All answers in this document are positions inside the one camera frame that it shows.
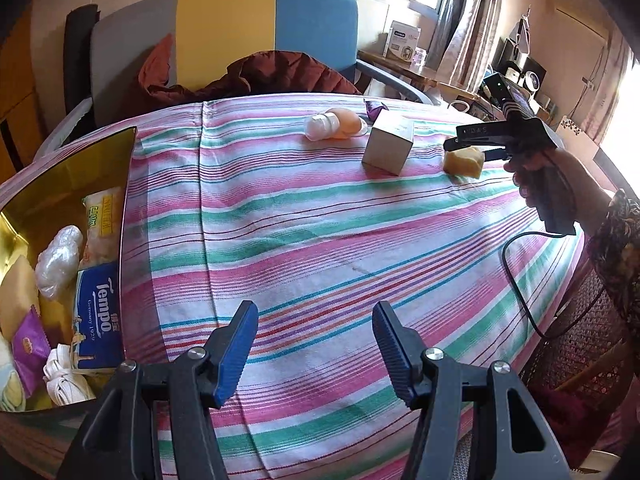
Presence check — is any orange wooden wardrobe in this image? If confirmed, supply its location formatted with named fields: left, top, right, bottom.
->
left=0, top=5, right=52, bottom=182

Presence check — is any white cord bundle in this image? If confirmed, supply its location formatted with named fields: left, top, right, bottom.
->
left=41, top=341, right=97, bottom=407

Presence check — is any wicker chair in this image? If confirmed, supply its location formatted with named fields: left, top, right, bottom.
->
left=519, top=269, right=632, bottom=397

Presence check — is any black chair backrest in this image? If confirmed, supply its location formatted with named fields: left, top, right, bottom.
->
left=63, top=3, right=101, bottom=127

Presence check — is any person's right hand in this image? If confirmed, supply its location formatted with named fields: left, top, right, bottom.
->
left=502, top=150, right=610, bottom=236

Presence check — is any clear plastic bag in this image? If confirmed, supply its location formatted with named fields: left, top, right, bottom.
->
left=35, top=224, right=84, bottom=302

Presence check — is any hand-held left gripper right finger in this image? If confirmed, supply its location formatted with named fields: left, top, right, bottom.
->
left=371, top=300, right=574, bottom=480

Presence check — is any purple snack packet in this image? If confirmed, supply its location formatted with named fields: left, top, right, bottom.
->
left=11, top=309, right=52, bottom=397

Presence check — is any beige curtain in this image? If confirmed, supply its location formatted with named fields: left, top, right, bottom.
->
left=434, top=0, right=509, bottom=97

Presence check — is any white printed box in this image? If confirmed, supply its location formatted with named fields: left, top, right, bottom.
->
left=384, top=19, right=422, bottom=64

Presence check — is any silver cardboard box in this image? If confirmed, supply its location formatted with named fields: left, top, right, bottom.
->
left=360, top=109, right=416, bottom=178

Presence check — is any gold tin box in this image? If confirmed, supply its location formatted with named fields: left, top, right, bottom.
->
left=0, top=126, right=139, bottom=414

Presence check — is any blue tissue pack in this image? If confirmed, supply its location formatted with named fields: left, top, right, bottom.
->
left=70, top=259, right=126, bottom=376

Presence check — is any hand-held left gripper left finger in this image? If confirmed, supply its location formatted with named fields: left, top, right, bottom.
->
left=55, top=300, right=260, bottom=480

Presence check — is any black speaker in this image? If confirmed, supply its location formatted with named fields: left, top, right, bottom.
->
left=516, top=56, right=547, bottom=94

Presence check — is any wooden desk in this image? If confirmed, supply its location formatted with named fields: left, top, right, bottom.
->
left=356, top=49, right=482, bottom=107

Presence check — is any yellow tissue pack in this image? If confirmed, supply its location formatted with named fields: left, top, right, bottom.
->
left=79, top=185, right=126, bottom=269

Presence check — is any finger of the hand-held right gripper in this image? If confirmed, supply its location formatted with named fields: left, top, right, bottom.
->
left=454, top=123, right=509, bottom=144
left=442, top=138, right=512, bottom=162

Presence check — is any small purple packet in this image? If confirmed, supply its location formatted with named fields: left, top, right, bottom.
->
left=364, top=99, right=389, bottom=124

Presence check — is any striped tablecloth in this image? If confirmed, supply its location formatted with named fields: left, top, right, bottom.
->
left=0, top=92, right=589, bottom=480

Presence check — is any yellow sponge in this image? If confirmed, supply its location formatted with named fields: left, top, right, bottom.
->
left=442, top=146, right=486, bottom=181

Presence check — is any black cable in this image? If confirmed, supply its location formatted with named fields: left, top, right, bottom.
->
left=501, top=231, right=617, bottom=342

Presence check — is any maroon padded jacket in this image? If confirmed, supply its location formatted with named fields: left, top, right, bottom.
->
left=121, top=35, right=364, bottom=117

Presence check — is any white floral box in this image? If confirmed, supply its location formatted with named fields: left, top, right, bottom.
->
left=554, top=114, right=602, bottom=162

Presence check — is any grey yellow blue chair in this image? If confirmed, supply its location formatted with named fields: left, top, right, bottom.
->
left=35, top=0, right=442, bottom=156

